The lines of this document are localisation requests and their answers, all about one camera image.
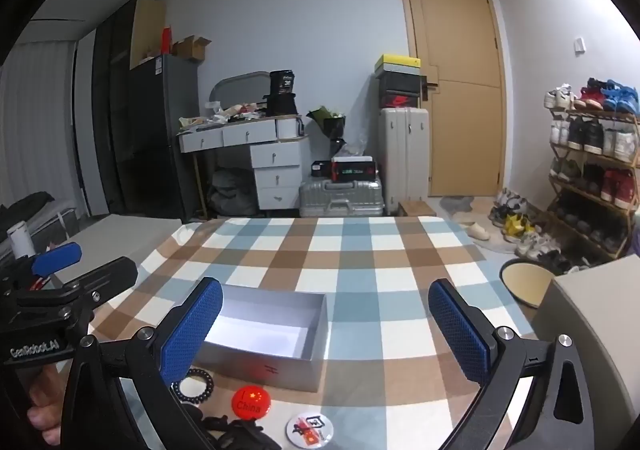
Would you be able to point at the black hair clip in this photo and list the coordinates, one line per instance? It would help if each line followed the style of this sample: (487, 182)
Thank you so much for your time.
(240, 432)

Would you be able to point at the dark grey fridge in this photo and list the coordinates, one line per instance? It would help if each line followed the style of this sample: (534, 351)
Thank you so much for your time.
(160, 140)

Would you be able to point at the white desk with drawers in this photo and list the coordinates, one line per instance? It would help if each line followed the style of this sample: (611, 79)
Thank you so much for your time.
(275, 170)

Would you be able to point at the shoe rack with shoes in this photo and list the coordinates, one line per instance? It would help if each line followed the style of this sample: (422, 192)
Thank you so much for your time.
(590, 138)

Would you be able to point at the round black rimmed bin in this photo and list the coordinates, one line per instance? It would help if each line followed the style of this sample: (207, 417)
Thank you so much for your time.
(525, 280)

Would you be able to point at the black and red box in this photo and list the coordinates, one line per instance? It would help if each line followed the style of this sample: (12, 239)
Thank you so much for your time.
(355, 170)

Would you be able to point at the small wooden stool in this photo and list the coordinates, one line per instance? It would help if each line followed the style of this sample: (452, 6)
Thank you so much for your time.
(417, 207)

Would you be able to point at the silver cardboard box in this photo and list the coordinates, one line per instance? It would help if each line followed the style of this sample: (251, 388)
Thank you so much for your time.
(280, 370)

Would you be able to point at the white curtain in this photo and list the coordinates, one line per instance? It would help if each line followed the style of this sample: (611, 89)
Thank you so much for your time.
(40, 130)

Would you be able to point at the grey mattress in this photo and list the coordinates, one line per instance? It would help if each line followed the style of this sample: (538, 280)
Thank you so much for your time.
(115, 240)

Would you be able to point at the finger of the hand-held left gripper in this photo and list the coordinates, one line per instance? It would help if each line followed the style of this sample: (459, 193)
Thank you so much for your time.
(102, 277)
(55, 258)

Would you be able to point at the grey cloth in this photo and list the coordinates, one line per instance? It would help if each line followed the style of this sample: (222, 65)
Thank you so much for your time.
(457, 204)

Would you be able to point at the black wrapped flower bouquet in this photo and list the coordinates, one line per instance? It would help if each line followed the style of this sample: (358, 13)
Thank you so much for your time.
(332, 125)

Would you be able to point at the black shoe box red logo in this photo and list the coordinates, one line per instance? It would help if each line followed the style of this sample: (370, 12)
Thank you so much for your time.
(399, 95)

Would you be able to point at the red cup stack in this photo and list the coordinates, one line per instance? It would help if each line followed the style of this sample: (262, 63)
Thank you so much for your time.
(166, 40)

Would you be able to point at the red round badge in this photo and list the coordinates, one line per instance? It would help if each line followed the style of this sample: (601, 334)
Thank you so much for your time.
(250, 401)

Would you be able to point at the black bag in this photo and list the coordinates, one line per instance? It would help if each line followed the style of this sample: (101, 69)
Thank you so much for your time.
(30, 205)

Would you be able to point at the pile of loose shoes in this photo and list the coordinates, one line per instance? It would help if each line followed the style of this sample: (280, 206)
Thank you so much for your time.
(525, 230)

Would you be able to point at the beige slippers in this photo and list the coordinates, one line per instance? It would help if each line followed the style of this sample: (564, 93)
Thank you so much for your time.
(475, 230)

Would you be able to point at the desk clutter pile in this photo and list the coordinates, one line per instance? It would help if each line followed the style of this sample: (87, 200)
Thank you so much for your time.
(225, 115)

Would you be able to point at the dark wardrobe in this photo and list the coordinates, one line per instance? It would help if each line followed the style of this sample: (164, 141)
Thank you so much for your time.
(112, 105)

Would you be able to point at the silver suitcase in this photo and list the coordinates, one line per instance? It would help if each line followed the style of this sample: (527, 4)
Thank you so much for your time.
(345, 195)

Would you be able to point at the open cardboard box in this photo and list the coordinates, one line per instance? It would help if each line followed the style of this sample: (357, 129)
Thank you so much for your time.
(192, 49)

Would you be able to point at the grey shoe box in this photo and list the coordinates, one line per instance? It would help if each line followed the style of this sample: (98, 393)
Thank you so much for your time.
(397, 75)

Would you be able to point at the flat cardboard sheet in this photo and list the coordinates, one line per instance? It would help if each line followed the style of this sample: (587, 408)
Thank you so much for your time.
(147, 30)

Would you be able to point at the white storage crate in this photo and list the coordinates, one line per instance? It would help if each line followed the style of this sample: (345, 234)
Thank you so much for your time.
(55, 227)

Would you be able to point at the wooden shoe rack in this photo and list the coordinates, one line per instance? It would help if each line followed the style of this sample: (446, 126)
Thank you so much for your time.
(595, 190)

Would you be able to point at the white light switch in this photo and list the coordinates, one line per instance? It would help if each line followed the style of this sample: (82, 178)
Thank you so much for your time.
(580, 44)

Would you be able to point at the black container with label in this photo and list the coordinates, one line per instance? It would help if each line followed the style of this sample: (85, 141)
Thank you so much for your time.
(282, 100)

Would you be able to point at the white round badge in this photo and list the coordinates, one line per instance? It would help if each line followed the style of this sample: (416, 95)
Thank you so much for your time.
(300, 435)

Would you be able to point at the grey bag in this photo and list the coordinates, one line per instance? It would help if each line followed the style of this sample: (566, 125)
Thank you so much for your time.
(230, 195)

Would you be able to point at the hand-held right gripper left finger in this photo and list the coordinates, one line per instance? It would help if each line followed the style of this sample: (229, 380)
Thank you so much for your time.
(192, 335)

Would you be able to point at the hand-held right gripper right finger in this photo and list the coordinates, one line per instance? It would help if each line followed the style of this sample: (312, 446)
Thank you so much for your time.
(457, 335)

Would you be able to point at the person's left hand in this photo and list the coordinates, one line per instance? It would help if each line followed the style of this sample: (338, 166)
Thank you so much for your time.
(47, 400)

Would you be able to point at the white cylindrical bottle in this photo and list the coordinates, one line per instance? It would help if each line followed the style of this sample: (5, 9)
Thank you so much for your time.
(20, 242)

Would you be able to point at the grey rounded mirror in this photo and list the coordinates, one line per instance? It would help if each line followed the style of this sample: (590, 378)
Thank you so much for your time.
(235, 88)

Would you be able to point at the small black box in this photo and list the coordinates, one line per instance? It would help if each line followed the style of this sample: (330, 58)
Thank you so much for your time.
(321, 169)

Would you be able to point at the yellow shoe box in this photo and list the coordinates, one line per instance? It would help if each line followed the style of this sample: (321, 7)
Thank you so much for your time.
(397, 63)

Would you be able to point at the wooden door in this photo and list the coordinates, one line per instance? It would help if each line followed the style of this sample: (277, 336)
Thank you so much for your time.
(460, 80)

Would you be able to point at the white suitcase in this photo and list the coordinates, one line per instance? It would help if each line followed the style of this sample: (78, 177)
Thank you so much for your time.
(405, 155)

